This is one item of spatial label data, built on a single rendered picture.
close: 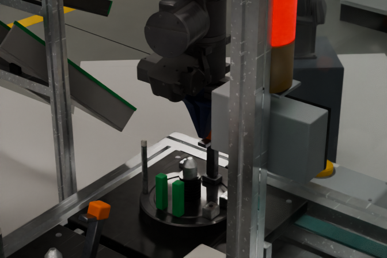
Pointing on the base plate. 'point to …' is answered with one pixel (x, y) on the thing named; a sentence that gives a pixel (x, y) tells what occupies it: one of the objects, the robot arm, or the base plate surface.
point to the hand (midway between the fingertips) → (203, 114)
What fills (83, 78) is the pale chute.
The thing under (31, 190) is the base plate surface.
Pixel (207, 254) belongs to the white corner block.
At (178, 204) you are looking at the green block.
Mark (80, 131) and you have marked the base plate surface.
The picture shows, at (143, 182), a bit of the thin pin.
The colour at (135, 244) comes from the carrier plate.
